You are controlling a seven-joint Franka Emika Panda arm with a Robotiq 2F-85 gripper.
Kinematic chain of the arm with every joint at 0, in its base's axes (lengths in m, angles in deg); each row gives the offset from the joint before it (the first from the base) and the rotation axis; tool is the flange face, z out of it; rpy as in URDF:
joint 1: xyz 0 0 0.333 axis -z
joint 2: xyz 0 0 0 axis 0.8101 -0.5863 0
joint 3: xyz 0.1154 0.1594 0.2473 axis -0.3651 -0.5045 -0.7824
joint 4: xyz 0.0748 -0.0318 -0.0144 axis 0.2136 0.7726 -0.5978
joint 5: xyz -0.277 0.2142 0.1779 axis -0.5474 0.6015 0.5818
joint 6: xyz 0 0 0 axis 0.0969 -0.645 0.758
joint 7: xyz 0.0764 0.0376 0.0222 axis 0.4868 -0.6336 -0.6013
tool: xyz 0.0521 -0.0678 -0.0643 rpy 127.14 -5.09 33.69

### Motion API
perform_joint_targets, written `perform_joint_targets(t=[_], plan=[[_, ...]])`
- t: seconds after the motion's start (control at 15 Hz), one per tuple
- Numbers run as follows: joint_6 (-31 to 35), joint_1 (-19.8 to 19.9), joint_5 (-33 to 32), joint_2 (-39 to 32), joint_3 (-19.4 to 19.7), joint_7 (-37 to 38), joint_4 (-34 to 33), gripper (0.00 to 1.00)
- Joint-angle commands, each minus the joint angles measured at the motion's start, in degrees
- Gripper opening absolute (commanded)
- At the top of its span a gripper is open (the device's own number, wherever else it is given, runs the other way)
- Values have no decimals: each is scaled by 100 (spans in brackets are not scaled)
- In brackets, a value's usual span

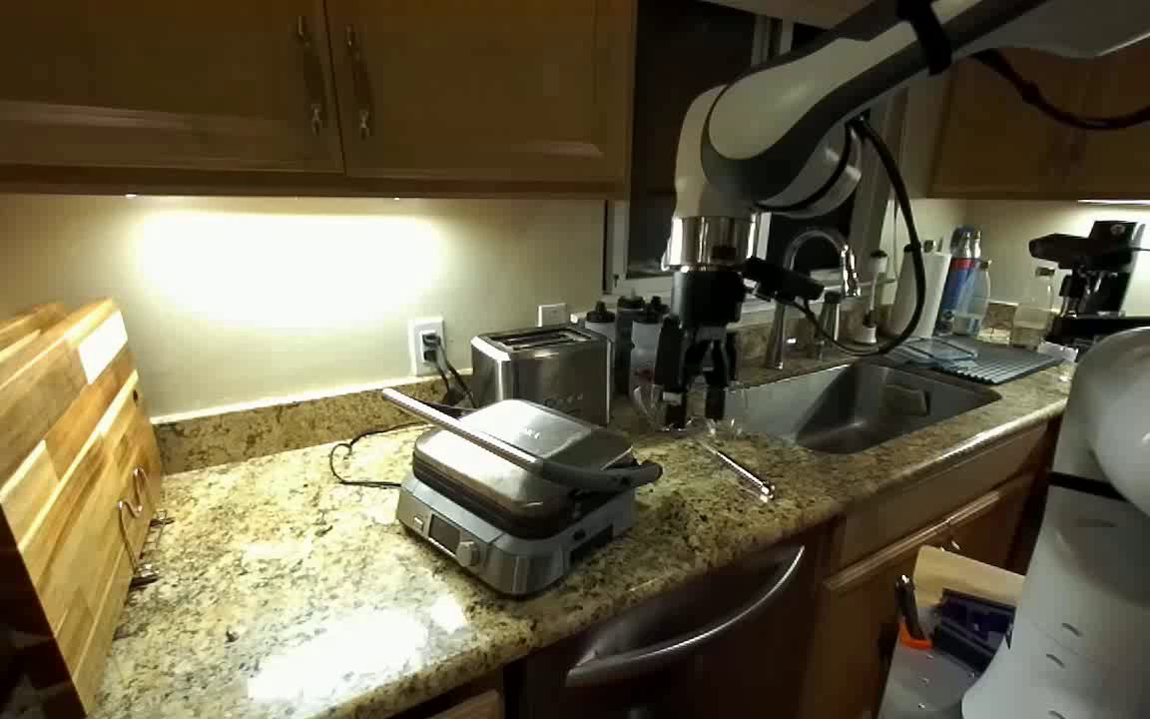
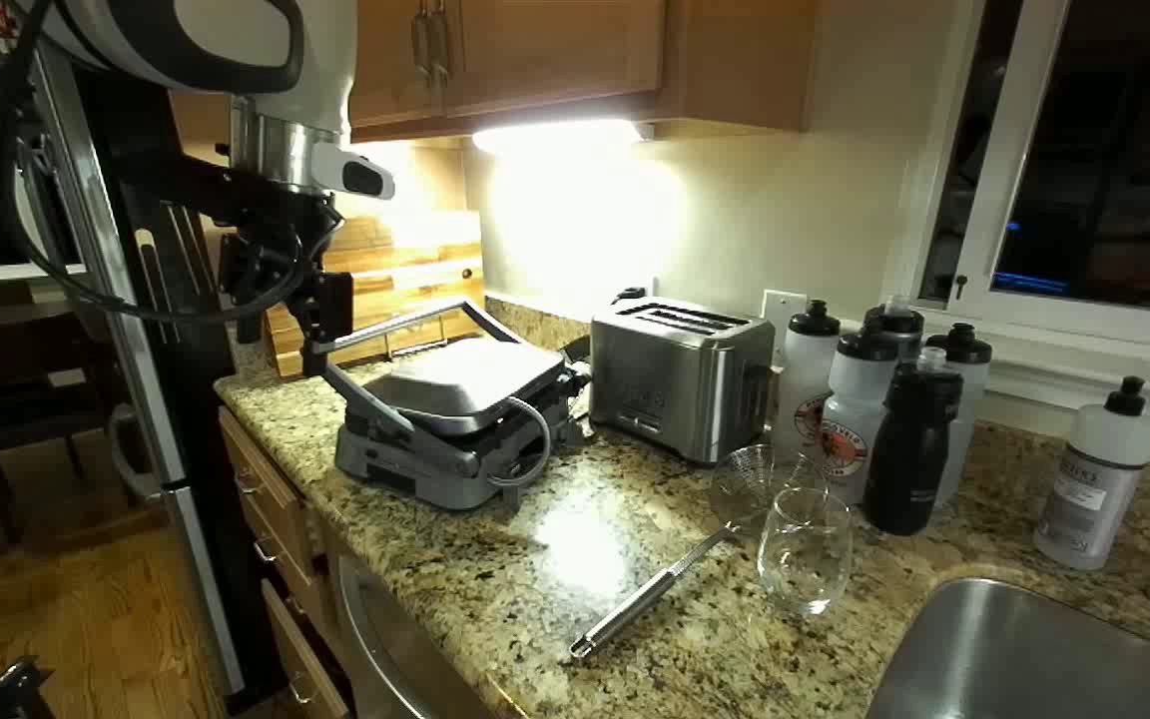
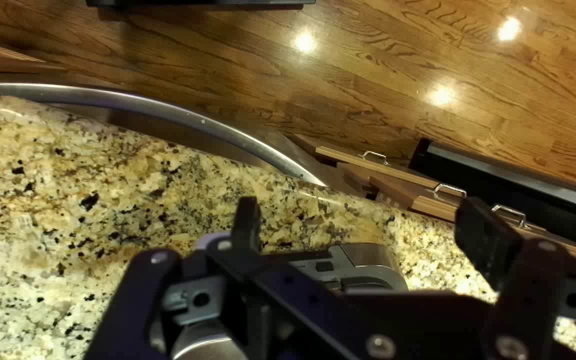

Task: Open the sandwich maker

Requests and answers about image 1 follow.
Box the dark dishwasher front with handle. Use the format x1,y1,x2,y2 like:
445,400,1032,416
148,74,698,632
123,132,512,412
513,525,835,719

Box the white framed window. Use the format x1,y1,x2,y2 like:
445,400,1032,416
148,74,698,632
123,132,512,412
604,0,900,292

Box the wooden lower cabinet door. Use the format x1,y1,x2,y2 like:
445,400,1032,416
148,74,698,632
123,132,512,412
801,475,1047,719

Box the white paper towel roll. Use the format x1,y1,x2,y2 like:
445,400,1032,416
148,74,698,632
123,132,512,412
891,243,955,345

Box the wooden cabinet door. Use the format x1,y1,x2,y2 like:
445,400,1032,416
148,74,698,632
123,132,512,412
321,0,642,191
0,0,347,182
801,475,1047,719

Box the stainless steel sink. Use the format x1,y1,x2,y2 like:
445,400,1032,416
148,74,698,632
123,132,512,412
725,355,1004,460

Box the blue and red thermos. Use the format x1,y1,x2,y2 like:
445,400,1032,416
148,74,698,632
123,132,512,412
938,224,995,339

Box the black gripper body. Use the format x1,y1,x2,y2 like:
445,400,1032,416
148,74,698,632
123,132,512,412
670,262,751,355

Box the cardboard box with tools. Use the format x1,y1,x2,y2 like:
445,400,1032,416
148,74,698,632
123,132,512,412
891,544,1028,677

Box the grey dish drying mat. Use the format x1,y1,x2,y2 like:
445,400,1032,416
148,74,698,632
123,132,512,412
880,331,1081,388

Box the white bottle with black cap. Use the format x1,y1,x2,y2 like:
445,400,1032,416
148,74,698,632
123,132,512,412
626,292,673,391

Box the black coffee machine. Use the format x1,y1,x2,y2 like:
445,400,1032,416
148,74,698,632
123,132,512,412
1027,216,1150,352

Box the wooden drawer front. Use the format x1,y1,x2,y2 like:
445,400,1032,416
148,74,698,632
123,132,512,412
829,419,1063,577

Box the wooden upper cabinet by window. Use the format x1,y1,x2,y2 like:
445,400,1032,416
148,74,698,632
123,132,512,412
927,49,1150,203

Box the stainless steel toaster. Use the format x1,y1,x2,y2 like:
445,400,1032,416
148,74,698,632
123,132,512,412
465,325,620,428

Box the wooden upper cabinet door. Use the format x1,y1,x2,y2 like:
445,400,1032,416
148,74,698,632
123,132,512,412
321,0,642,191
0,0,347,182

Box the striped wooden cutting board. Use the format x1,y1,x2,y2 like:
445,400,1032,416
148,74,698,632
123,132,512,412
0,295,166,719

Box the black sandwich maker power cord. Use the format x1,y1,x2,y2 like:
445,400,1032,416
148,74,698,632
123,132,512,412
321,425,407,495

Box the silver sandwich maker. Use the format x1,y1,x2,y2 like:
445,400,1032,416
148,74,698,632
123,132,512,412
380,385,665,605

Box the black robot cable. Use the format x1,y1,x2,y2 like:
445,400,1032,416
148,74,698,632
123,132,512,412
847,115,934,361

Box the white wall outlet with plug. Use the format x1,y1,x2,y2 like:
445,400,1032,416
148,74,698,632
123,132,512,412
404,311,452,381

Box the metal kitchen utensil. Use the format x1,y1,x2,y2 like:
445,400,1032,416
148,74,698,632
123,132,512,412
698,431,777,508

